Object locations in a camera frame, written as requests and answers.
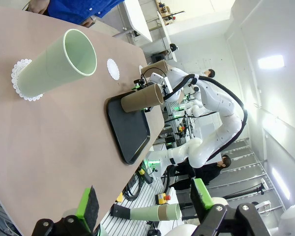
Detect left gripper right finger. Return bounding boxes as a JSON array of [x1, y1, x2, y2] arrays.
[[190, 178, 271, 236]]

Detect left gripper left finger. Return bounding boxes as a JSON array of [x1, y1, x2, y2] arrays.
[[31, 185, 101, 236]]

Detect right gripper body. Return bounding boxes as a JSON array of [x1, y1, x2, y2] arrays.
[[161, 83, 175, 101]]

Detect brown cup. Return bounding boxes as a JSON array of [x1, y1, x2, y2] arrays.
[[140, 59, 169, 79], [120, 83, 165, 113]]

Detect pale green cup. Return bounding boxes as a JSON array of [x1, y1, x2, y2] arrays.
[[16, 29, 98, 99]]

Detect stacked green brown cups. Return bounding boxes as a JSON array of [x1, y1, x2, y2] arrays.
[[129, 203, 181, 222]]

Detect person's left hand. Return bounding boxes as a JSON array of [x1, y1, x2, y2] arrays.
[[80, 15, 97, 28]]

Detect person's right hand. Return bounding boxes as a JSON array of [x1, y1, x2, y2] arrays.
[[29, 0, 50, 16]]

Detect seated person in black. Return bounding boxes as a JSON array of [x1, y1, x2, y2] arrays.
[[173, 154, 232, 191]]

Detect black plastic tray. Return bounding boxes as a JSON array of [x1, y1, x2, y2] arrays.
[[105, 90, 151, 165]]

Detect black cup stack holder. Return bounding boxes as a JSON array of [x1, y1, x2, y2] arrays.
[[110, 205, 132, 219]]

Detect yellow emergency stop box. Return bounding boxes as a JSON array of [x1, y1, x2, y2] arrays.
[[156, 193, 172, 205]]

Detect bystander with black hair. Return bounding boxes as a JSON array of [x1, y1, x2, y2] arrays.
[[203, 68, 216, 79]]

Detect black stand with white light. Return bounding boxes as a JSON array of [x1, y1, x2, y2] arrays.
[[222, 178, 270, 200]]

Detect white table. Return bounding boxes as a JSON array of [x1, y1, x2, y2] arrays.
[[157, 11, 178, 62], [122, 0, 153, 44]]

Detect yellow black device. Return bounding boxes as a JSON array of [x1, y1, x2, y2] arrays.
[[137, 166, 153, 184]]

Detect wooden shelf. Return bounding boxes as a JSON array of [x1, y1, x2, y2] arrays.
[[154, 0, 185, 25]]

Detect person in blue shirt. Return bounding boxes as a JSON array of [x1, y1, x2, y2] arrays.
[[47, 0, 125, 26]]

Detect ceiling light panel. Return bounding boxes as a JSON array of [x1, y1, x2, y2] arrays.
[[257, 55, 285, 70]]

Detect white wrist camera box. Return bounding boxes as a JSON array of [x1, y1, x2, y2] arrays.
[[148, 72, 169, 87]]

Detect aluminium slotted base plate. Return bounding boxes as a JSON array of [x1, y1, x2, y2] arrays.
[[100, 169, 182, 236]]

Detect black cable bundle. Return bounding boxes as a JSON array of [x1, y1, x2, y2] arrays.
[[122, 176, 145, 202]]

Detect black cable hose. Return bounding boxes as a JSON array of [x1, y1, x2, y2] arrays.
[[173, 73, 249, 164]]

